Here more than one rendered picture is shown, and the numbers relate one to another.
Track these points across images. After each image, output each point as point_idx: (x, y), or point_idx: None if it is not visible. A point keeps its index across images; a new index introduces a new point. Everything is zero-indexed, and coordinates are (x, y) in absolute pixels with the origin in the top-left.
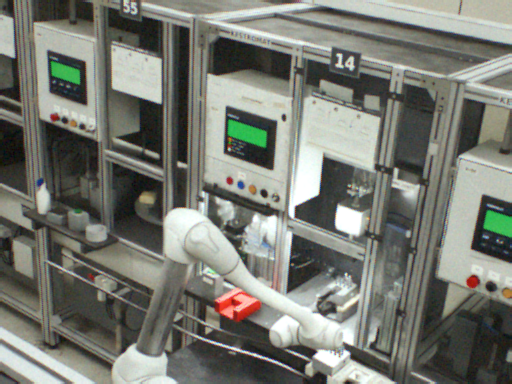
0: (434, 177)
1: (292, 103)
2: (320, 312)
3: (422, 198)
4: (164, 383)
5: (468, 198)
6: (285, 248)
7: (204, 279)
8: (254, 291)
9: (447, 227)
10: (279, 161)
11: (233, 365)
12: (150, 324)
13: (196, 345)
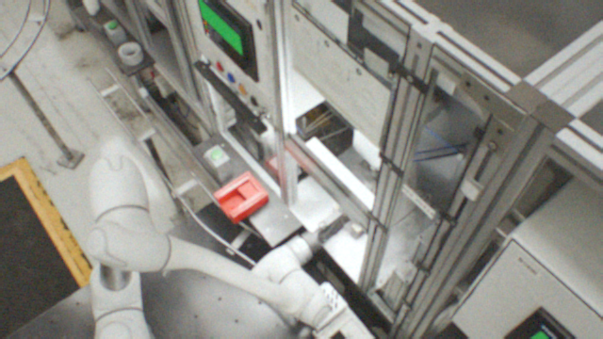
0: (465, 223)
1: (266, 9)
2: (325, 237)
3: (444, 233)
4: (115, 336)
5: (513, 291)
6: (286, 163)
7: (208, 161)
8: (205, 272)
9: (473, 292)
10: (264, 75)
11: (242, 245)
12: (102, 268)
13: (214, 207)
